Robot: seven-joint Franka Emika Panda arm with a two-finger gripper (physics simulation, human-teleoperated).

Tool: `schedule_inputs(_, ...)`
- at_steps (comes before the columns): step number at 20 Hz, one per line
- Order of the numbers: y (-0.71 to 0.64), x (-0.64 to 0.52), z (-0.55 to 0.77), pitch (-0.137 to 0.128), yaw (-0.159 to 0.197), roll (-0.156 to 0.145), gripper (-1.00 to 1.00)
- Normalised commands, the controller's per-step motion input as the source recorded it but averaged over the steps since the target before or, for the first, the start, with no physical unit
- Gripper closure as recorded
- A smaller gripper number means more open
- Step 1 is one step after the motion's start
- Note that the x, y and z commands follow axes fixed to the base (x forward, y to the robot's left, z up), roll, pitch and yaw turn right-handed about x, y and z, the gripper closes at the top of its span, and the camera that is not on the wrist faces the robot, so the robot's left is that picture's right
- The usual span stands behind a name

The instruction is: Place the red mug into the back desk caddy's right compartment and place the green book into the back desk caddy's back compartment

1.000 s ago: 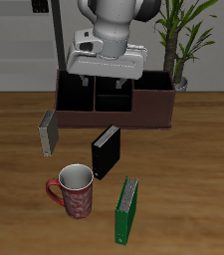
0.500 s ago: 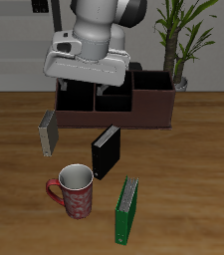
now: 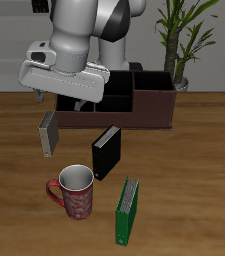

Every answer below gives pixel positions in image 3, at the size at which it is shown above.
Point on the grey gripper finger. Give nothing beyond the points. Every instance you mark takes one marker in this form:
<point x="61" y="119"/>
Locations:
<point x="79" y="104"/>
<point x="39" y="95"/>

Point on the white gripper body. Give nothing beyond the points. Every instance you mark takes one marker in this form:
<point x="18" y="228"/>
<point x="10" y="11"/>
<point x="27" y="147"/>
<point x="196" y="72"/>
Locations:
<point x="67" y="83"/>

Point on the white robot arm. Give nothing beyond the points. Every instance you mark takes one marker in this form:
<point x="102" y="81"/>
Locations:
<point x="84" y="26"/>

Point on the grey book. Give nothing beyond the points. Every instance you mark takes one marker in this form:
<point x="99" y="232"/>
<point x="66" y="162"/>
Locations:
<point x="49" y="134"/>

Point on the black book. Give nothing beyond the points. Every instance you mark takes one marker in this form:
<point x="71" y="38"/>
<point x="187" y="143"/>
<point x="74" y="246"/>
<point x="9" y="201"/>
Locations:
<point x="107" y="152"/>

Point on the dark brown desk caddy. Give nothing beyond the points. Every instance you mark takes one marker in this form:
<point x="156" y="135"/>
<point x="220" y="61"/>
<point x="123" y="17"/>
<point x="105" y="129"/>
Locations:
<point x="140" y="103"/>

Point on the red mug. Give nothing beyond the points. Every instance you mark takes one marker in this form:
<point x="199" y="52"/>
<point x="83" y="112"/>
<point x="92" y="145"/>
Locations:
<point x="74" y="193"/>

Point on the green book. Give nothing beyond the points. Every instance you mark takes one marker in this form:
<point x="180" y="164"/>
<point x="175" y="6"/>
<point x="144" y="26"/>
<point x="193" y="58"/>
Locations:
<point x="127" y="213"/>

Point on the green pot plant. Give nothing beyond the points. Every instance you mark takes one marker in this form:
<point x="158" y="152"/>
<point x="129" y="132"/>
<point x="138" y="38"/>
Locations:
<point x="180" y="43"/>

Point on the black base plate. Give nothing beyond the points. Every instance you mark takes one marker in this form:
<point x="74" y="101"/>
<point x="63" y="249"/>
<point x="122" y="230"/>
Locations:
<point x="135" y="66"/>

